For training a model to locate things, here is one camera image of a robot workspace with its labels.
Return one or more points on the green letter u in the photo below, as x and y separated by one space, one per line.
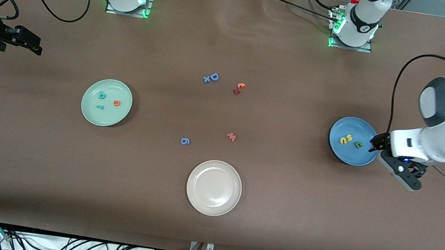
358 145

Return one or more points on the yellow letter s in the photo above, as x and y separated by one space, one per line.
349 138

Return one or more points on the yellow letter n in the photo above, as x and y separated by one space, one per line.
343 140

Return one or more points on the teal letter d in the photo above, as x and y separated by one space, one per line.
101 95

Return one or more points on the teal letter r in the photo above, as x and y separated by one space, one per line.
100 106

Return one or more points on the orange letter e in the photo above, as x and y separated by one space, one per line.
116 103

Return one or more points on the blue letter g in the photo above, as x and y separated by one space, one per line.
185 141

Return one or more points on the blue plate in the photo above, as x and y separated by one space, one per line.
352 155

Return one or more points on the brown table cover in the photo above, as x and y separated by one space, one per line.
321 220

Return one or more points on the light green plate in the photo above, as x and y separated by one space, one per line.
99 117

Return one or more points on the pink letter w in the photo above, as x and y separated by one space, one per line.
231 137

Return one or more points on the orange letter t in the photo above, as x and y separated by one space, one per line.
241 85

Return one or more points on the dark red letter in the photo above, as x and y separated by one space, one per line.
237 91

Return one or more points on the beige plate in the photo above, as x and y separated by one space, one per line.
214 188

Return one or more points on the blue letter D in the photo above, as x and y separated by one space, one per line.
214 76

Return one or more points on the blue letter x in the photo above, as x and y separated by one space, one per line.
206 79

